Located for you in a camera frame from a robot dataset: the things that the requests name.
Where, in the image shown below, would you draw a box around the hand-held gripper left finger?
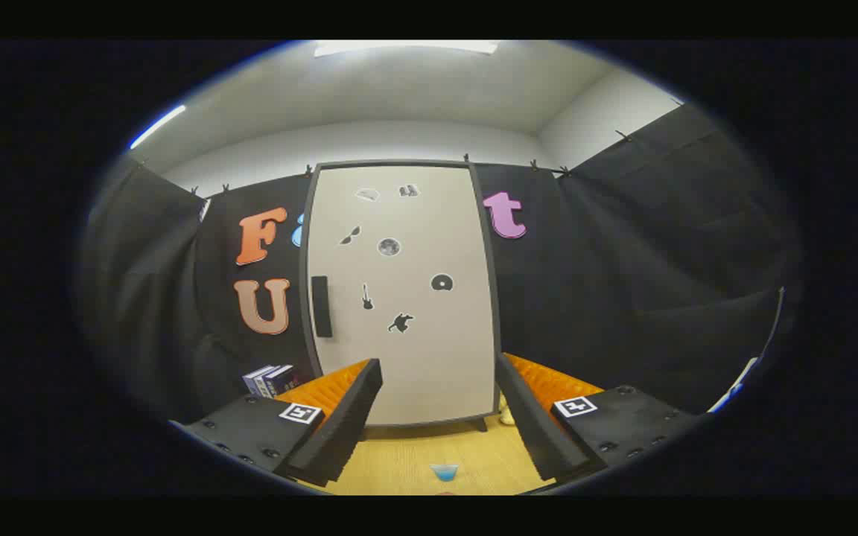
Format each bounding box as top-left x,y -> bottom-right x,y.
168,358 -> 384,488

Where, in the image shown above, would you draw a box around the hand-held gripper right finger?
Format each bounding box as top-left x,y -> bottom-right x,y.
495,352 -> 702,483

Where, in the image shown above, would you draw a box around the white cabinet door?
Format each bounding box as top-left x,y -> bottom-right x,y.
307,165 -> 495,427

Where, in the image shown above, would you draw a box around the blue and white book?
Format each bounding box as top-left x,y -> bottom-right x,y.
264,365 -> 303,397
243,365 -> 277,396

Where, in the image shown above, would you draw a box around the grey cabinet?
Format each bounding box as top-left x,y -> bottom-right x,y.
299,159 -> 503,433

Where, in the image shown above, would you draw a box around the black backdrop cloth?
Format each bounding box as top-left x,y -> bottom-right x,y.
79,104 -> 802,425

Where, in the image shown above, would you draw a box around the ceiling light strip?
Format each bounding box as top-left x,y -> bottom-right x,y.
129,104 -> 187,150

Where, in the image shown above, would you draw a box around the ceiling light panel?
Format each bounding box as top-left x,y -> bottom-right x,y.
314,40 -> 501,58

